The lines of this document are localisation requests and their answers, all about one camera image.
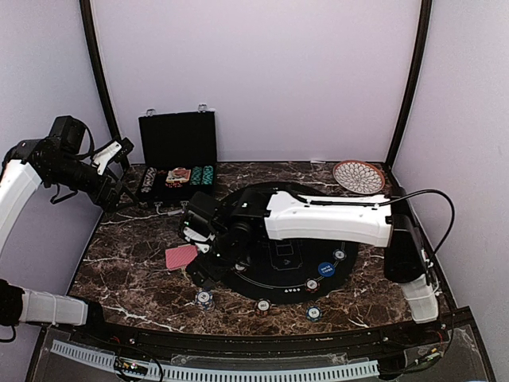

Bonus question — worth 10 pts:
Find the red chip stack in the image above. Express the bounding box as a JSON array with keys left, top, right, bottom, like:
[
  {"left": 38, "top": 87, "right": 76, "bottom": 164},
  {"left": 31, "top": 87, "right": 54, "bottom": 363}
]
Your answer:
[{"left": 254, "top": 299, "right": 271, "bottom": 317}]

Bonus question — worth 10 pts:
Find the blue small blind button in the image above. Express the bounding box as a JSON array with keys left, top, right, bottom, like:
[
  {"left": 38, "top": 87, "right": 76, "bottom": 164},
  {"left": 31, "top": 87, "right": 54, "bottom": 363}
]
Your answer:
[{"left": 317, "top": 262, "right": 336, "bottom": 278}]

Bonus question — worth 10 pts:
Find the blue-green chip stack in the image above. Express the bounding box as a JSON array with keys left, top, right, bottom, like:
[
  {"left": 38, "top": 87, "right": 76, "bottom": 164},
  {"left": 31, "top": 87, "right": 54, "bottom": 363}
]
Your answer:
[{"left": 305, "top": 306, "right": 322, "bottom": 322}]

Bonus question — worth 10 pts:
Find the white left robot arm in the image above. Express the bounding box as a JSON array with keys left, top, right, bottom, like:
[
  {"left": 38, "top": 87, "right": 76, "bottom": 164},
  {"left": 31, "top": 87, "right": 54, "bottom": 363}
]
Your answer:
[{"left": 1, "top": 115, "right": 134, "bottom": 347}]

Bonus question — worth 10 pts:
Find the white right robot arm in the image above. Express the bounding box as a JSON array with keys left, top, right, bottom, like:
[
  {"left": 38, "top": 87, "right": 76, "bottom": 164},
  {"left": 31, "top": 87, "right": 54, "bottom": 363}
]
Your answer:
[{"left": 179, "top": 182, "right": 439, "bottom": 345}]

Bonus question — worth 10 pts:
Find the red-backed playing card deck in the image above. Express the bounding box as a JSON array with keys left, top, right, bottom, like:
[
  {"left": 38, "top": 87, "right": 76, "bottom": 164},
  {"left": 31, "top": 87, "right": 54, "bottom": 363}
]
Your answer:
[{"left": 165, "top": 245, "right": 197, "bottom": 271}]

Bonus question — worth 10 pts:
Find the blue chip stack left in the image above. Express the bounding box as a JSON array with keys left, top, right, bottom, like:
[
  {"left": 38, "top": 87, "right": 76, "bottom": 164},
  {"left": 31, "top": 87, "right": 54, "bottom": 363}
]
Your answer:
[{"left": 195, "top": 290, "right": 215, "bottom": 311}]

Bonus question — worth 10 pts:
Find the round black poker mat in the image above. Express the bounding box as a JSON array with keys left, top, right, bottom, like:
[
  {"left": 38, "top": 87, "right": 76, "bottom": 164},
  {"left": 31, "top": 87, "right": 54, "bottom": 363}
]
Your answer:
[{"left": 206, "top": 181, "right": 359, "bottom": 306}]

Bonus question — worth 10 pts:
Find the black poker chip case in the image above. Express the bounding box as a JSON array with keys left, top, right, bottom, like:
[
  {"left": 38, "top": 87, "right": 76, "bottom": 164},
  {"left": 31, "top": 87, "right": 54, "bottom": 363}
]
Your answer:
[{"left": 136, "top": 111, "right": 218, "bottom": 207}]

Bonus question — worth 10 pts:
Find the patterned ceramic plate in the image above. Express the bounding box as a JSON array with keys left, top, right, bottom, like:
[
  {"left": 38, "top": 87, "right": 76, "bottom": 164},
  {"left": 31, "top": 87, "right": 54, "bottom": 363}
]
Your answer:
[{"left": 332, "top": 160, "right": 385, "bottom": 195}]

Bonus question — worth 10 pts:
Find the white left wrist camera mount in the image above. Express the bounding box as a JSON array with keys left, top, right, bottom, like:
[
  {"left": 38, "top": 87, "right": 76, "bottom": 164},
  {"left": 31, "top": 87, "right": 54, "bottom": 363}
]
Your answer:
[{"left": 91, "top": 138, "right": 134, "bottom": 175}]

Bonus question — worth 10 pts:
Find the white slotted cable duct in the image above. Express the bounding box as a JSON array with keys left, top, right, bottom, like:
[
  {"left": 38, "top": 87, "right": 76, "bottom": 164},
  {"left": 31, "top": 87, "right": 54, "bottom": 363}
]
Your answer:
[{"left": 50, "top": 340, "right": 379, "bottom": 381}]

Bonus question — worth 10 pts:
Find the left black frame post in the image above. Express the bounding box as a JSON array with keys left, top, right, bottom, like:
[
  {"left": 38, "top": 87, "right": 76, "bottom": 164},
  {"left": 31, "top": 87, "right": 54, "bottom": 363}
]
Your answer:
[{"left": 79, "top": 0, "right": 132, "bottom": 168}]

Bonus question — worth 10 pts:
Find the black frame post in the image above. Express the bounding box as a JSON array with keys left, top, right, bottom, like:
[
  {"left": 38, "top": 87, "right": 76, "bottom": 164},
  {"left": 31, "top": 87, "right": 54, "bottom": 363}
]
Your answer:
[
  {"left": 384, "top": 0, "right": 433, "bottom": 170},
  {"left": 79, "top": 0, "right": 132, "bottom": 168}
]

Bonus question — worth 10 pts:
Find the right black frame post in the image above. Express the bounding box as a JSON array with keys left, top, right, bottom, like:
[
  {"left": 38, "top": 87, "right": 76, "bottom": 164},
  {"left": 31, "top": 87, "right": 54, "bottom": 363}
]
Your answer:
[{"left": 384, "top": 0, "right": 433, "bottom": 170}]

